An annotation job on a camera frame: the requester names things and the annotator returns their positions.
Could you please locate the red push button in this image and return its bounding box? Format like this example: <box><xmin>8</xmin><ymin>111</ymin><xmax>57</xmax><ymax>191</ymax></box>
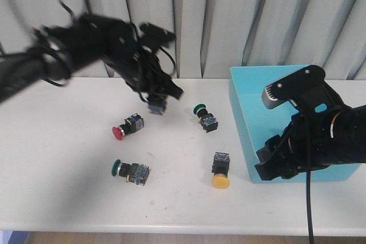
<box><xmin>112</xmin><ymin>113</ymin><xmax>145</xmax><ymax>141</ymax></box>

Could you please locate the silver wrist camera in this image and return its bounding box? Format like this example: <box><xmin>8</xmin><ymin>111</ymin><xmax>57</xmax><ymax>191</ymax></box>
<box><xmin>139</xmin><ymin>22</ymin><xmax>176</xmax><ymax>47</ymax></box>
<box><xmin>261</xmin><ymin>65</ymin><xmax>325</xmax><ymax>109</ymax></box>

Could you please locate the lower green push button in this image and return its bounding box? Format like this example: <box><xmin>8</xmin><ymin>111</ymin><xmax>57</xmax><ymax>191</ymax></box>
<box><xmin>111</xmin><ymin>159</ymin><xmax>150</xmax><ymax>186</ymax></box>

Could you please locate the yellow push button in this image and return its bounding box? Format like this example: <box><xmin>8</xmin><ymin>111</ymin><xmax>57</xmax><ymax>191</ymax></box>
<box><xmin>212</xmin><ymin>152</ymin><xmax>230</xmax><ymax>189</ymax></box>
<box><xmin>148</xmin><ymin>98</ymin><xmax>167</xmax><ymax>115</ymax></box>

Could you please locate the green push button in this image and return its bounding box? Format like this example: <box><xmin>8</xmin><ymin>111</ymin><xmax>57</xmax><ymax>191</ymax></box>
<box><xmin>193</xmin><ymin>103</ymin><xmax>218</xmax><ymax>133</ymax></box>
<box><xmin>111</xmin><ymin>159</ymin><xmax>150</xmax><ymax>186</ymax></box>

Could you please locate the upper green push button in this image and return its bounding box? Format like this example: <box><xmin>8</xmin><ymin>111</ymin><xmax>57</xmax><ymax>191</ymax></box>
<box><xmin>193</xmin><ymin>103</ymin><xmax>218</xmax><ymax>133</ymax></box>

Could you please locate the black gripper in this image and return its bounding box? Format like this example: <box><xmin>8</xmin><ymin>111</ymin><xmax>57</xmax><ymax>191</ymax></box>
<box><xmin>103</xmin><ymin>19</ymin><xmax>184</xmax><ymax>105</ymax></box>
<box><xmin>254</xmin><ymin>106</ymin><xmax>343</xmax><ymax>181</ymax></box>

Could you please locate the blue plastic box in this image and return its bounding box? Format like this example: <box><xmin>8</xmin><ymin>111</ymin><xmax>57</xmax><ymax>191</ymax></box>
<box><xmin>229</xmin><ymin>65</ymin><xmax>362</xmax><ymax>183</ymax></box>

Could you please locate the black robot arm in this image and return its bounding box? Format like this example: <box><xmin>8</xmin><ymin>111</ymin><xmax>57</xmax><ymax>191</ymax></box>
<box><xmin>1</xmin><ymin>14</ymin><xmax>183</xmax><ymax>104</ymax></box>
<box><xmin>255</xmin><ymin>106</ymin><xmax>365</xmax><ymax>181</ymax></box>

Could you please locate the grey pleated curtain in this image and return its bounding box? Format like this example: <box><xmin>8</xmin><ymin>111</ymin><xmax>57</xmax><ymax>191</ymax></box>
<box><xmin>1</xmin><ymin>0</ymin><xmax>365</xmax><ymax>80</ymax></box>

